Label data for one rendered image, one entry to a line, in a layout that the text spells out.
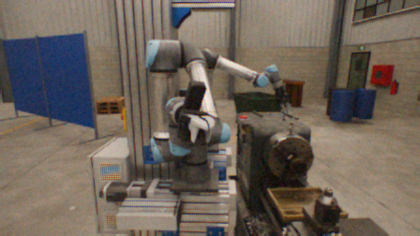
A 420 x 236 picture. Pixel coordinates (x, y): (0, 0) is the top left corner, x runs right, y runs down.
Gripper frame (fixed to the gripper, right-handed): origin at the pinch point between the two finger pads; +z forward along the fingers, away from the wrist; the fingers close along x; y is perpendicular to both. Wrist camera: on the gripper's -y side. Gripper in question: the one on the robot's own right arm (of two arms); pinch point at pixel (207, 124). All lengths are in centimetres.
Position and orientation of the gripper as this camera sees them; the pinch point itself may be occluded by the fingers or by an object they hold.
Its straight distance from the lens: 54.5
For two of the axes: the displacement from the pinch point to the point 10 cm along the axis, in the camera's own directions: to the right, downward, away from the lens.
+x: -9.3, -0.7, -3.5
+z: 3.3, 2.1, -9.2
